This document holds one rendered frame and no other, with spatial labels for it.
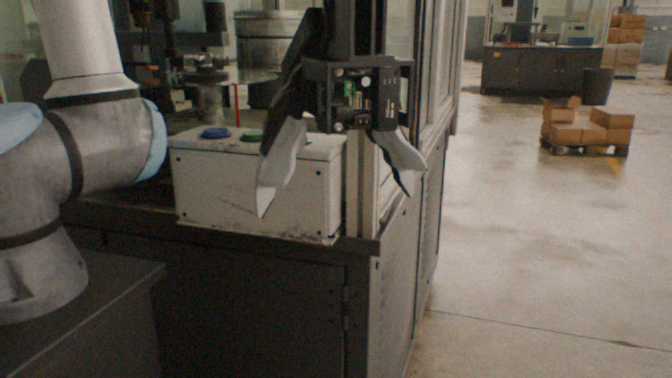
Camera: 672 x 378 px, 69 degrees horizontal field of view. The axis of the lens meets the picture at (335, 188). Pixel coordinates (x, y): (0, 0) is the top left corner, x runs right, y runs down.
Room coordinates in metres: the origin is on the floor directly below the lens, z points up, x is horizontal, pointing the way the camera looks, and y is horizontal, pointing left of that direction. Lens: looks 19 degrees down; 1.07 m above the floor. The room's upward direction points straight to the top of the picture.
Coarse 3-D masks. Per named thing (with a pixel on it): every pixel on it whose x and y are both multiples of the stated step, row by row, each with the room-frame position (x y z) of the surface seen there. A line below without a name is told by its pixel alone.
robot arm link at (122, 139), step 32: (32, 0) 0.65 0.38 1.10; (64, 0) 0.63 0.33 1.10; (96, 0) 0.65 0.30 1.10; (64, 32) 0.62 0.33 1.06; (96, 32) 0.64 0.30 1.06; (64, 64) 0.62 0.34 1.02; (96, 64) 0.63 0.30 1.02; (64, 96) 0.60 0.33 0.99; (96, 96) 0.61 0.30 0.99; (128, 96) 0.64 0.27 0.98; (96, 128) 0.60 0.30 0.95; (128, 128) 0.63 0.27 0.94; (160, 128) 0.66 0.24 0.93; (96, 160) 0.58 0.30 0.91; (128, 160) 0.62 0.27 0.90; (160, 160) 0.66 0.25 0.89; (96, 192) 0.60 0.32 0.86
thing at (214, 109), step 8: (200, 88) 1.13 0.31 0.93; (208, 88) 1.13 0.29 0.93; (216, 88) 1.14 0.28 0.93; (200, 96) 1.13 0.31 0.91; (208, 96) 1.13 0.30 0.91; (216, 96) 1.14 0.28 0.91; (200, 104) 1.13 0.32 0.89; (208, 104) 1.13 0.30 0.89; (216, 104) 1.14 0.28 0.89; (200, 112) 1.14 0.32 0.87; (208, 112) 1.13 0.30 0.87; (216, 112) 1.14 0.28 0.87; (200, 120) 1.14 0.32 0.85; (208, 120) 1.13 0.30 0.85
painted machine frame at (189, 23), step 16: (112, 0) 1.83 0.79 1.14; (192, 0) 1.95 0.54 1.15; (128, 16) 1.82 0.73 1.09; (192, 16) 1.94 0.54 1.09; (208, 16) 1.38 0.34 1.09; (224, 16) 1.39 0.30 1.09; (128, 32) 1.47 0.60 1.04; (160, 32) 1.44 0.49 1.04; (176, 32) 1.42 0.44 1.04; (192, 32) 1.41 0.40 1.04; (208, 32) 1.39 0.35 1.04; (224, 32) 1.39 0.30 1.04; (128, 48) 1.82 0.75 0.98; (144, 48) 1.77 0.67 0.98; (160, 48) 1.78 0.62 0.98; (192, 48) 1.93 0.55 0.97; (160, 64) 1.78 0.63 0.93
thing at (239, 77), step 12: (168, 72) 1.26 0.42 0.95; (240, 72) 1.26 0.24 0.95; (252, 72) 1.26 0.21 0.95; (264, 72) 1.26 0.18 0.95; (144, 84) 1.03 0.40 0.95; (156, 84) 1.02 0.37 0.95; (168, 84) 1.02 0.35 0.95; (180, 84) 1.02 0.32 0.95; (192, 84) 1.02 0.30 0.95; (204, 84) 1.02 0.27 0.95; (216, 84) 1.02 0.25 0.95; (228, 84) 1.02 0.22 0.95; (240, 84) 1.04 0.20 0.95
